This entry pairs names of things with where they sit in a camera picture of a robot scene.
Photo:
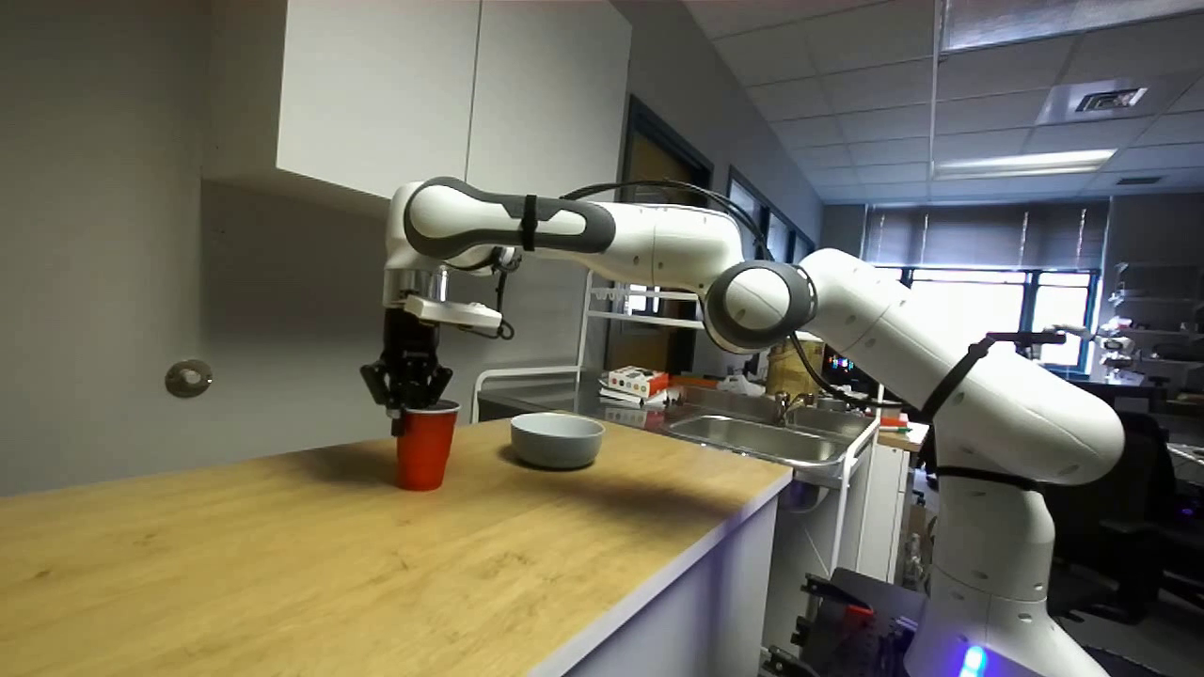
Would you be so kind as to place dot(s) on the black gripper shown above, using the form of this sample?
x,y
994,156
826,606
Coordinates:
x,y
407,364

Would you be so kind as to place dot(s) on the orange plastic cup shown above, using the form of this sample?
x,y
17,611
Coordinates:
x,y
423,444

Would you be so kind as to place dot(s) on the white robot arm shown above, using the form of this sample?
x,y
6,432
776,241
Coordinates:
x,y
1003,427

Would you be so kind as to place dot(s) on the grey bowl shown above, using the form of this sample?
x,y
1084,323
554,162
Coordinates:
x,y
554,443

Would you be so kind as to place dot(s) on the red and white box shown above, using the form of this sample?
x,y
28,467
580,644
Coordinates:
x,y
644,387

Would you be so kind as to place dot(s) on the white base cabinet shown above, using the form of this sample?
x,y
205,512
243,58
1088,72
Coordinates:
x,y
694,617

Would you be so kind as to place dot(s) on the stainless steel sink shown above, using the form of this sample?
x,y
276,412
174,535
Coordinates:
x,y
809,438

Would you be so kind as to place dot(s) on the ceiling light panel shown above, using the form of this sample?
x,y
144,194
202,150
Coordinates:
x,y
1042,162

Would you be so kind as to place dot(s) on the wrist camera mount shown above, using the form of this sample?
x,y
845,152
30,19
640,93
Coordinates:
x,y
455,315

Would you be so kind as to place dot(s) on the round wall knob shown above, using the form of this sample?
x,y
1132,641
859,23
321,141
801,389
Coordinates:
x,y
190,377

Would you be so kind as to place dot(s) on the white wall cabinet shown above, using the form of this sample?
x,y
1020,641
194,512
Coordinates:
x,y
351,101

